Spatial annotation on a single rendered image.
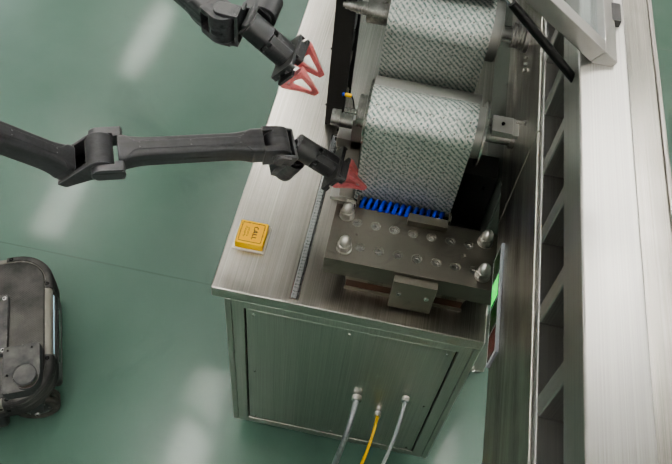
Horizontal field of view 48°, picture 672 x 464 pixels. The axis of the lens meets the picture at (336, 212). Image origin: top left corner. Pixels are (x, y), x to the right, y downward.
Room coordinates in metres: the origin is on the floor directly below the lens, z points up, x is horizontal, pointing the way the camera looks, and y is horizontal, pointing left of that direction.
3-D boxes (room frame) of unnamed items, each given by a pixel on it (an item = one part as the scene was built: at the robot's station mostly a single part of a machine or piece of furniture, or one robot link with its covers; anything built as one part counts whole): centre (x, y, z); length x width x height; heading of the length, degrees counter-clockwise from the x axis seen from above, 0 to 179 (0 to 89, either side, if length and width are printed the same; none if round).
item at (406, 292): (0.91, -0.20, 0.97); 0.10 x 0.03 x 0.11; 85
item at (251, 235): (1.06, 0.20, 0.91); 0.07 x 0.07 x 0.02; 85
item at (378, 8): (1.45, -0.04, 1.34); 0.06 x 0.06 x 0.06; 85
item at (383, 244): (1.00, -0.19, 1.00); 0.40 x 0.16 x 0.06; 85
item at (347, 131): (1.23, -0.01, 1.05); 0.06 x 0.05 x 0.31; 85
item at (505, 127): (1.17, -0.34, 1.28); 0.06 x 0.05 x 0.02; 85
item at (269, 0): (1.24, 0.23, 1.43); 0.12 x 0.11 x 0.09; 83
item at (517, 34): (1.42, -0.36, 1.34); 0.07 x 0.07 x 0.07; 85
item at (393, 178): (1.13, -0.16, 1.10); 0.23 x 0.01 x 0.18; 85
